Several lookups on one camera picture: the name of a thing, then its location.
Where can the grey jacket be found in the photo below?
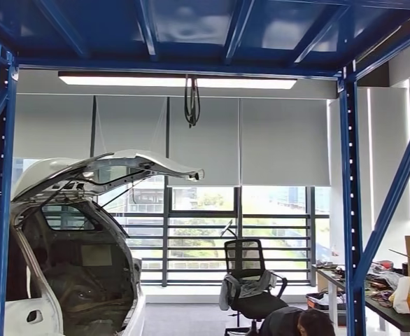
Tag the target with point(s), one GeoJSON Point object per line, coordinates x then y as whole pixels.
{"type": "Point", "coordinates": [231, 290]}

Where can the white car tailgate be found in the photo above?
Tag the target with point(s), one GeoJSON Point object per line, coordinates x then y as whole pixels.
{"type": "Point", "coordinates": [44, 174]}

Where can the black top workbench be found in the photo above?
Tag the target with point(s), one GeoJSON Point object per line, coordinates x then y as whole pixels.
{"type": "Point", "coordinates": [394, 317]}

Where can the white car body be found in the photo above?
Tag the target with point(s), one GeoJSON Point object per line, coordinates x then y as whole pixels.
{"type": "Point", "coordinates": [48, 324]}

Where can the grey roller blind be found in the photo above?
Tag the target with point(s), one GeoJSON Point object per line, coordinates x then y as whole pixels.
{"type": "Point", "coordinates": [208, 139]}
{"type": "Point", "coordinates": [131, 125]}
{"type": "Point", "coordinates": [285, 139]}
{"type": "Point", "coordinates": [51, 125]}

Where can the black mesh office chair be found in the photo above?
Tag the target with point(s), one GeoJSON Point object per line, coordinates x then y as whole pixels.
{"type": "Point", "coordinates": [257, 306]}

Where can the person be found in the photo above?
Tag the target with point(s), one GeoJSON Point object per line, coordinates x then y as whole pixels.
{"type": "Point", "coordinates": [281, 324]}

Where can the blue steel shelf rack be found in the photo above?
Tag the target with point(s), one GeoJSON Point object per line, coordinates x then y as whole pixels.
{"type": "Point", "coordinates": [0, 185]}

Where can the long ceiling light strip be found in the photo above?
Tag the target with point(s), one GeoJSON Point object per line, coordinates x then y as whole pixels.
{"type": "Point", "coordinates": [121, 80]}

